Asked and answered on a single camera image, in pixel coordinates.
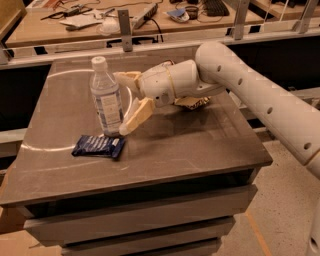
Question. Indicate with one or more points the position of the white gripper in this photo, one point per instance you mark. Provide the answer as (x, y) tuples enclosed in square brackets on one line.
[(154, 83)]

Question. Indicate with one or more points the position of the clear plastic water bottle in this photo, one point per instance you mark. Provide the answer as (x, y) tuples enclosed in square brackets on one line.
[(106, 95)]

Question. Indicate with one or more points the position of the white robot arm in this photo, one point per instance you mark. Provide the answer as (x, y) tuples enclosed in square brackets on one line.
[(214, 69)]

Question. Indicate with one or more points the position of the blue rxbar blueberry wrapper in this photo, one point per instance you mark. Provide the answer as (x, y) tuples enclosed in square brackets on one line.
[(89, 145)]

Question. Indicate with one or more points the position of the brown crumpled chip bag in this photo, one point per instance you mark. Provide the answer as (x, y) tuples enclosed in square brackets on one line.
[(191, 103)]

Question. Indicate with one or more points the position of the white round cup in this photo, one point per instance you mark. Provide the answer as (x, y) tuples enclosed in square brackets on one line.
[(108, 26)]

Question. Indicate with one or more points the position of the grey power strip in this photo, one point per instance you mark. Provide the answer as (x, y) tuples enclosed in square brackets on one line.
[(146, 14)]

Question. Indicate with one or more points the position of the grey drawer cabinet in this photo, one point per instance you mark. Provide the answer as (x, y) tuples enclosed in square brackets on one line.
[(174, 190)]

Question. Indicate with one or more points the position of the black tape roll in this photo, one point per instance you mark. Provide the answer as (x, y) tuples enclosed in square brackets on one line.
[(192, 11)]

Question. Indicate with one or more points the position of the black keyboard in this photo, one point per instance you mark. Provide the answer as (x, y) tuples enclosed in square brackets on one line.
[(214, 8)]

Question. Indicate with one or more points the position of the metal bracket post left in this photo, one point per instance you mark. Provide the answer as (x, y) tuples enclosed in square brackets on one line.
[(125, 30)]

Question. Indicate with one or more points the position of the metal bracket post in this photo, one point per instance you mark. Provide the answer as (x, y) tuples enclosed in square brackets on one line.
[(240, 17), (125, 30)]

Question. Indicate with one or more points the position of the metal bracket post right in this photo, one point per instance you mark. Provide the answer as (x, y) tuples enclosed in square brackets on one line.
[(240, 17)]

